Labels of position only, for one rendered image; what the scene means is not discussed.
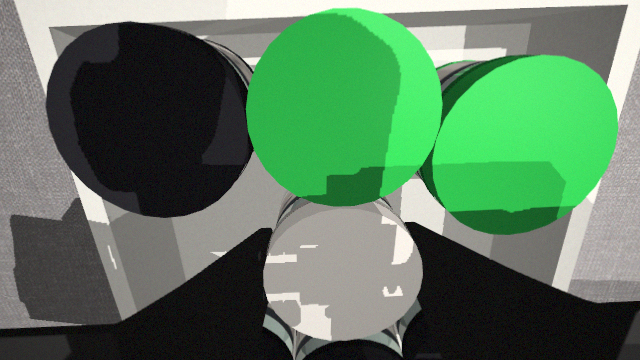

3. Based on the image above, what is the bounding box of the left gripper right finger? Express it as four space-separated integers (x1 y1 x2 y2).
404 222 640 360

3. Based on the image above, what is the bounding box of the white tray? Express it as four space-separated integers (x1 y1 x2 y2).
14 0 640 320

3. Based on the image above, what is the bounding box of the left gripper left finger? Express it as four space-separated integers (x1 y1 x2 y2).
0 228 273 360

